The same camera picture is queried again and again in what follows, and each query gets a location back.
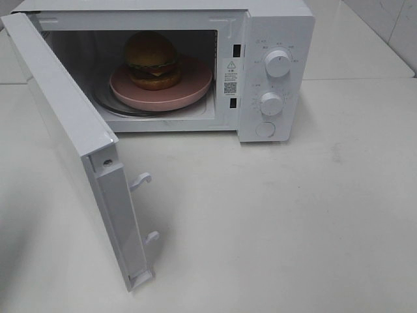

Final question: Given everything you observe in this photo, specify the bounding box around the white round door button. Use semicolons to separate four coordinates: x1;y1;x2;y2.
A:
255;122;276;138

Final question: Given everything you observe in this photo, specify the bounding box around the pink round plate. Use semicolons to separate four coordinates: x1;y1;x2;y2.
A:
109;57;213;112

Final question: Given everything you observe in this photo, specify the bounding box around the burger with lettuce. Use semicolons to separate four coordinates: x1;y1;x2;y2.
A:
124;31;182;91

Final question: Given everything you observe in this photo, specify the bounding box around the white microwave door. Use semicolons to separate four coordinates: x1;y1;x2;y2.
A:
1;13;159;291

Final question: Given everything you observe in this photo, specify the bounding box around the white lower timer knob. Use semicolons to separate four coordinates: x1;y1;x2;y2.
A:
260;93;284;116

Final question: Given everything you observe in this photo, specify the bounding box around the white microwave oven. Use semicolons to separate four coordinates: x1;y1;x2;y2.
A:
2;1;315;148

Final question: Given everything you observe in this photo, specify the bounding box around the white upper power knob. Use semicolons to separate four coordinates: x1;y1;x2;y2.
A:
265;48;292;78

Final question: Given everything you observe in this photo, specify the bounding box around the glass turntable plate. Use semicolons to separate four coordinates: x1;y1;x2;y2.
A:
90;82;215;120

